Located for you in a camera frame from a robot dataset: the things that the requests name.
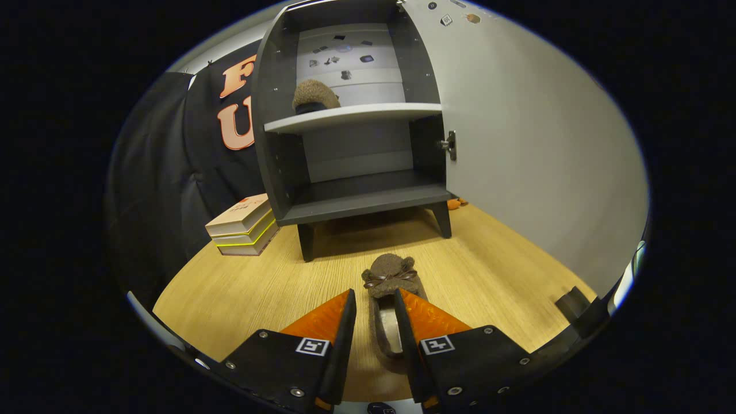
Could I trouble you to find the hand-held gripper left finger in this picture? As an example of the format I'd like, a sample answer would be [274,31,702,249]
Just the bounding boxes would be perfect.
[221,289,357,413]

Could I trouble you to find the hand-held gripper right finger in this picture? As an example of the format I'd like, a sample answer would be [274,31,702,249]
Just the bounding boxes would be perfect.
[393,289,531,410]

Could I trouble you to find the brown fuzzy shoe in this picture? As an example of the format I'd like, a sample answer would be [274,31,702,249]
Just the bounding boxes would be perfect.
[292,79,342,114]
[361,253,429,360]

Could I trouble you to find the dark grey shoe cabinet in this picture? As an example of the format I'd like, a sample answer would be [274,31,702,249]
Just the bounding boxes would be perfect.
[251,0,455,263]

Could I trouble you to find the beige shoe cabinet door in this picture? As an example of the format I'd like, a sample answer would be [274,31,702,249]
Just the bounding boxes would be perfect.
[402,0,650,300]

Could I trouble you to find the metal door hinge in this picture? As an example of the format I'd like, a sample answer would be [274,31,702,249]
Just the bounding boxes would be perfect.
[438,130,458,162]

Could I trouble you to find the beige thick book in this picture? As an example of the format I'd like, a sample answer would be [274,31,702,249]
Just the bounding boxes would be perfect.
[218,227,281,257]

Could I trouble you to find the beige book orange label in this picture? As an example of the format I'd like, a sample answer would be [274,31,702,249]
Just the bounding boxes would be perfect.
[205,193,273,237]

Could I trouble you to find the dark stand with white parts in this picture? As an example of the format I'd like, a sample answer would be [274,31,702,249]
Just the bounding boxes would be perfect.
[554,240,649,341]

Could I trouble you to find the black backdrop cloth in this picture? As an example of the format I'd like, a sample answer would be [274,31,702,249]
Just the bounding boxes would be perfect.
[106,39,271,300]

